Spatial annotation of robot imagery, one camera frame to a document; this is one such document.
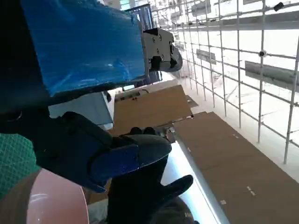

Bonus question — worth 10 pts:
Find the white pipe grid frame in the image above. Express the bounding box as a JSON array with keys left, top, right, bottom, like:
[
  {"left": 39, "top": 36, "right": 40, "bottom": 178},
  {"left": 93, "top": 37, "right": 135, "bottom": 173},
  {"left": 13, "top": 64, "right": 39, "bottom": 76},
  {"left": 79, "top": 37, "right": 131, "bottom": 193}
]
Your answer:
[{"left": 149, "top": 0, "right": 299, "bottom": 164}]

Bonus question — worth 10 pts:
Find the green cutting mat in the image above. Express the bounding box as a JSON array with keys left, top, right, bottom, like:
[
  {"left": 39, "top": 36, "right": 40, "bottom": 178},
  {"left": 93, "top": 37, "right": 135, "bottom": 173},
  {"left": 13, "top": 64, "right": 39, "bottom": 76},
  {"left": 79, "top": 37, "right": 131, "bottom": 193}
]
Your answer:
[{"left": 0, "top": 132, "right": 43, "bottom": 199}]

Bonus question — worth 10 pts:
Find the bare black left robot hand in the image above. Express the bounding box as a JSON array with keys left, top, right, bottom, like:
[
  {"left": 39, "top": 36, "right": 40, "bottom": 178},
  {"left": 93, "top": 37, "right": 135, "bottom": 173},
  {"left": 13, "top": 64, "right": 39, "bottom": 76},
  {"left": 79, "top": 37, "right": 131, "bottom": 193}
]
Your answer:
[{"left": 0, "top": 0, "right": 183, "bottom": 193}]

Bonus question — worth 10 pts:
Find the pink bowl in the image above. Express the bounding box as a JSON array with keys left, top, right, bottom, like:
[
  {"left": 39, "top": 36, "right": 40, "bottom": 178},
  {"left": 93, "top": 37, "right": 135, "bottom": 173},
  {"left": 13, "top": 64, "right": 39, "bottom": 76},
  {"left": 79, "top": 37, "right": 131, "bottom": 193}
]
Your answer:
[{"left": 0, "top": 168, "right": 90, "bottom": 224}]

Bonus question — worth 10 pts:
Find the white cabinet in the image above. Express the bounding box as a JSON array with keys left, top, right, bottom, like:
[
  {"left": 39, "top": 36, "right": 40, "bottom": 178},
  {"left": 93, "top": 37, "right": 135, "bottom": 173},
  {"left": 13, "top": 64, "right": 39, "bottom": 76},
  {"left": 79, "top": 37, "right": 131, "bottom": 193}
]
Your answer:
[{"left": 48, "top": 91, "right": 115, "bottom": 129}]

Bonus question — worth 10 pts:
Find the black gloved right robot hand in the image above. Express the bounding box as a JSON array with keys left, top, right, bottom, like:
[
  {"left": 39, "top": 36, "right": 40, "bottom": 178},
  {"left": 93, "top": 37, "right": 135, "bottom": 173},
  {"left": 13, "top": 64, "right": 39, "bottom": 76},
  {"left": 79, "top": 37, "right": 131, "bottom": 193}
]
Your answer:
[{"left": 106, "top": 158, "right": 195, "bottom": 224}]

